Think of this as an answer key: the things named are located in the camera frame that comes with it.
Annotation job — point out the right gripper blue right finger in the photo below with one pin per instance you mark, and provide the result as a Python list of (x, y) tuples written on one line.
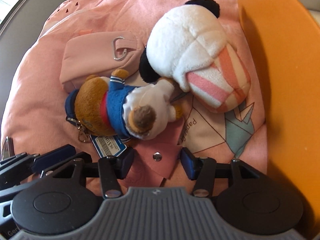
[(201, 170)]

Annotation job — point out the pink snap wallet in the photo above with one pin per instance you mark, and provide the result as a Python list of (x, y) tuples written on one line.
[(155, 159)]

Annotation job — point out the orange cardboard box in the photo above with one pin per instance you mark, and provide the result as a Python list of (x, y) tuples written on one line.
[(284, 42)]

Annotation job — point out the white panda plush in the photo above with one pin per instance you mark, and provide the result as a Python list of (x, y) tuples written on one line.
[(189, 45)]

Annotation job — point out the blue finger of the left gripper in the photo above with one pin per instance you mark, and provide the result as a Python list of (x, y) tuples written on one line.
[(20, 158), (53, 157)]

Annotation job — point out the brown bear plush keychain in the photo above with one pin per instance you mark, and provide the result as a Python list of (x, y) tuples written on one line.
[(107, 106)]

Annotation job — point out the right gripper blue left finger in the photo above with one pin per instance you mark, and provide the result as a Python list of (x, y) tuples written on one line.
[(113, 168)]

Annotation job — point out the smartphone with photo screen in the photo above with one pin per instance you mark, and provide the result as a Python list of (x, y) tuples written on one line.
[(8, 149)]

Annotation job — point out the pink patterned duvet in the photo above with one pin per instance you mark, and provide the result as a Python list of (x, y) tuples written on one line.
[(34, 116)]

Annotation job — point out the pink zip pouch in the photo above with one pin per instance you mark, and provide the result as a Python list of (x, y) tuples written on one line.
[(99, 54)]

